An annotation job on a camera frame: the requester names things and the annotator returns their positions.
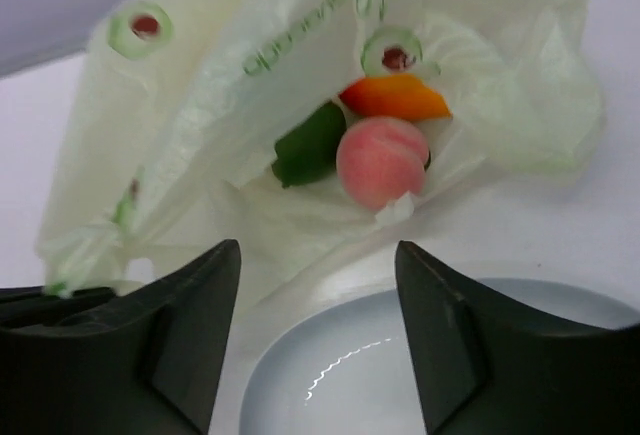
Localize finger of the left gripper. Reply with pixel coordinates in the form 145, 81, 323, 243
1, 287, 116, 328

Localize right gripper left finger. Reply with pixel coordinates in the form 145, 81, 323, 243
1, 240, 241, 434

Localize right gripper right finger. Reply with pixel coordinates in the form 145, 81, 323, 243
395, 241, 639, 434

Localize pink fake peach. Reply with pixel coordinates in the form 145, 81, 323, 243
336, 117, 430, 211

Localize green fake fruit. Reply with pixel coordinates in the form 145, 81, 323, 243
271, 101, 347, 188

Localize orange fake fruit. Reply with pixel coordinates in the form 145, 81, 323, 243
339, 73, 451, 122

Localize white oval plate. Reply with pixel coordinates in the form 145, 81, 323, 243
238, 277, 640, 435

